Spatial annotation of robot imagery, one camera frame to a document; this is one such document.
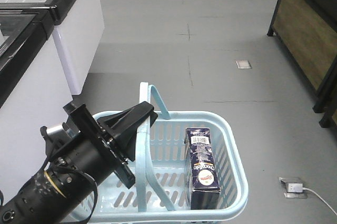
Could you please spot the far white chest freezer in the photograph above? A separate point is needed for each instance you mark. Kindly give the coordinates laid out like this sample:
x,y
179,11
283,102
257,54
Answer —
x,y
78,28

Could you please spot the dark wooden display stand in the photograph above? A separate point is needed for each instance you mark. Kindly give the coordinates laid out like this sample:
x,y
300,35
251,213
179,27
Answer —
x,y
307,28

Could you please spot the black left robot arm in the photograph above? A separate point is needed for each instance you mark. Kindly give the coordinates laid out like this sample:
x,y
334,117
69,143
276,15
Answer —
x,y
77,161

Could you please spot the white power adapter plug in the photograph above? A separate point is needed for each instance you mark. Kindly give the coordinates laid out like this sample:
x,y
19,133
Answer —
x,y
294,187

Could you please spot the dark blue cookie box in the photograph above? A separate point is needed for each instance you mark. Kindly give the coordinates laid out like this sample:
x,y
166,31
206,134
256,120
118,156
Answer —
x,y
201,181

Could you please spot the white chest freezer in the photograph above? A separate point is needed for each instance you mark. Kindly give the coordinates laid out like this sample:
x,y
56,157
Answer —
x,y
33,91
78,28

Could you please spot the near white chest freezer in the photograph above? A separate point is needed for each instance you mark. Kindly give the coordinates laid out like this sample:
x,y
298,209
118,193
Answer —
x,y
33,91

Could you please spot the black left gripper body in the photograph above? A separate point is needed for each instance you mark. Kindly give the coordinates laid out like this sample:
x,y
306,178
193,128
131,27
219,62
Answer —
x,y
105,155

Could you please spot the open floor socket box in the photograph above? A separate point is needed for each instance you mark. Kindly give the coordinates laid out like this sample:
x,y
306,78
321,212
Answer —
x,y
283,181

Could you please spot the light blue shopping basket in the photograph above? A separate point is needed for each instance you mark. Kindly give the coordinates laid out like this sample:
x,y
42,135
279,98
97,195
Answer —
x,y
158,195

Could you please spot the far steel floor socket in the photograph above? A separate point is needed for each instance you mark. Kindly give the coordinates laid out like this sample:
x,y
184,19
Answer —
x,y
243,64

